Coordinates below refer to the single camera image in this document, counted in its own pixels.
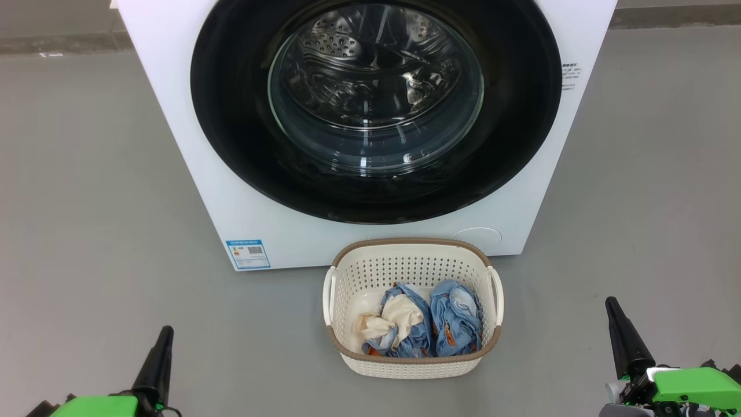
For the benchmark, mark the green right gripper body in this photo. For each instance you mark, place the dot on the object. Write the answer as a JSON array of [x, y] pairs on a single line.
[[694, 388]]

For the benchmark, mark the cream and blue garment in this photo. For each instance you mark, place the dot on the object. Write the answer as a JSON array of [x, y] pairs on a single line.
[[399, 318]]

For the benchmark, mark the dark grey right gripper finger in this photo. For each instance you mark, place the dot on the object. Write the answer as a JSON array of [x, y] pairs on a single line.
[[628, 347]]

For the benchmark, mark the white front-load washing machine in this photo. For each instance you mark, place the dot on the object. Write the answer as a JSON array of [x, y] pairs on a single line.
[[231, 202]]

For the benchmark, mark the blue cartoon print garment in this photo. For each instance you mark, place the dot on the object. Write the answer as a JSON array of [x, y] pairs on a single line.
[[457, 324]]

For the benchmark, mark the small printed text label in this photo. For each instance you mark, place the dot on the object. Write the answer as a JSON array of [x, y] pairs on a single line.
[[570, 72]]

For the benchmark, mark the blue energy label sticker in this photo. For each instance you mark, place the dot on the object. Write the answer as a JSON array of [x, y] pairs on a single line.
[[248, 253]]

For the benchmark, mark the round white filter cover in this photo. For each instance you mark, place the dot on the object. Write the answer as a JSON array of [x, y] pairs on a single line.
[[477, 238]]

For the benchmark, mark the round black glass washer door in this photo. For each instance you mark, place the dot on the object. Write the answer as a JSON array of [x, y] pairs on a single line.
[[231, 116]]

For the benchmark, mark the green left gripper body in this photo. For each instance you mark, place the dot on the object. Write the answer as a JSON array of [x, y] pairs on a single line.
[[98, 406]]

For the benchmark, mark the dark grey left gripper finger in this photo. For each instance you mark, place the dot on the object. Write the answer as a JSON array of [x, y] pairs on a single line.
[[153, 370]]

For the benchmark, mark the cream perforated plastic laundry basket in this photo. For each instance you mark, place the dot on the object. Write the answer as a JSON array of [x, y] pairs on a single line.
[[411, 365]]

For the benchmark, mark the stainless steel washing machine drum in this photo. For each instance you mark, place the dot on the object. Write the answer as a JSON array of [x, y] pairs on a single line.
[[370, 69]]

